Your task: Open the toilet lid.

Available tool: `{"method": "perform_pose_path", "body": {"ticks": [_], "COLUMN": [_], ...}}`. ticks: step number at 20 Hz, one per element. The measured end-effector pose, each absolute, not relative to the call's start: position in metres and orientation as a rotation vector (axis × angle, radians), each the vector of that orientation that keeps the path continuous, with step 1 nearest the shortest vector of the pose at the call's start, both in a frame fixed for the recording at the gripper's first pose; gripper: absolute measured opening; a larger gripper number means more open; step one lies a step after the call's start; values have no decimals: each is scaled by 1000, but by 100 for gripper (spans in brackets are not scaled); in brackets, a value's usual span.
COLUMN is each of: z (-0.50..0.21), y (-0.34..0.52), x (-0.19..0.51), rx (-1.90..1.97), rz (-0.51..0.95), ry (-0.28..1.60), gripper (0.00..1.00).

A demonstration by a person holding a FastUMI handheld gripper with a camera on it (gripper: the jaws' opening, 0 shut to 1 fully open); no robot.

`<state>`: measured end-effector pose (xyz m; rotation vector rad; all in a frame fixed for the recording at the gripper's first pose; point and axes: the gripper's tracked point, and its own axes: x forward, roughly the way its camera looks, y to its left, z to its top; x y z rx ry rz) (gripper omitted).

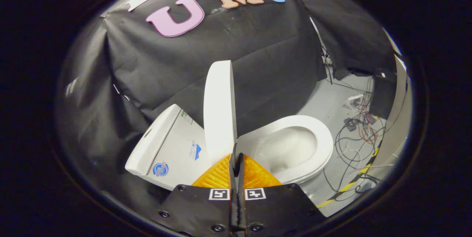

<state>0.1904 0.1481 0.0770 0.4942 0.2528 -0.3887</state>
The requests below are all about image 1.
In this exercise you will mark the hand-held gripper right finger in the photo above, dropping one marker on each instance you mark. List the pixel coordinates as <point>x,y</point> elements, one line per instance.
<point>273,207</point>

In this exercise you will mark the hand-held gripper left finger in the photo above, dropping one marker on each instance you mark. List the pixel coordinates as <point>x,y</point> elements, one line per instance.
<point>199,207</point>

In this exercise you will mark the white toilet lid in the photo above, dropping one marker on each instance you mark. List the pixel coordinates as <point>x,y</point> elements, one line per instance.
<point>219,111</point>

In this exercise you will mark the white ceramic toilet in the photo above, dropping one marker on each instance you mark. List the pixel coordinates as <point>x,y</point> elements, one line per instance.
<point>173,145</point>

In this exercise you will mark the white toilet seat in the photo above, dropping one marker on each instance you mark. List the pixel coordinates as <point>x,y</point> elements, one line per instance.
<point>325,145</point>

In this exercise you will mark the yellow black striped floor tape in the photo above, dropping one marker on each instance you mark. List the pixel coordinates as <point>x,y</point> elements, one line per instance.
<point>359,176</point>

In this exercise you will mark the black backdrop cloth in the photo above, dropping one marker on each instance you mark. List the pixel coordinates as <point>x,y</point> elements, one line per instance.
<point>221,56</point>

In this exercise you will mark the white panel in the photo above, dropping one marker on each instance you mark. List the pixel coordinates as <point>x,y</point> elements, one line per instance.
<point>400,119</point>

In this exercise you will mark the black box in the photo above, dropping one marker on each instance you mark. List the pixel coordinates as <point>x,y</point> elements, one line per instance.
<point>382,97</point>

